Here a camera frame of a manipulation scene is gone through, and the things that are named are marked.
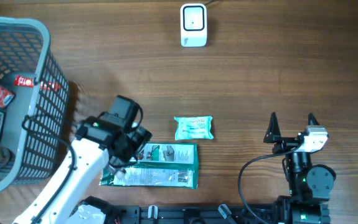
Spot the green sponge pack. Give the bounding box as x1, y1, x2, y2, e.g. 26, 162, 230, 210
99, 142, 199, 189

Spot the teal wet wipes pack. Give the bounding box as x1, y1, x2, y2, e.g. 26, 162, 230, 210
174, 116, 214, 141

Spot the red coffee stick sachet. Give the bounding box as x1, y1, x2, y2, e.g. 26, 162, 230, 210
13, 75, 61, 92

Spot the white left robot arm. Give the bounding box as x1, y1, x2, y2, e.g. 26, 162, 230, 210
14, 95, 152, 223

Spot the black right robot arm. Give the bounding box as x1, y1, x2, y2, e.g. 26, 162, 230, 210
263, 113, 336, 224

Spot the white barcode scanner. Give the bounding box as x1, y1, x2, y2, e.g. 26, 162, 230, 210
180, 3, 208, 47

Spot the grey plastic basket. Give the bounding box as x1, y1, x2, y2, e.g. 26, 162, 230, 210
0, 17, 70, 191

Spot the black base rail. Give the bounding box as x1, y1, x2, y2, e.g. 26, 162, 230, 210
72, 195, 279, 224

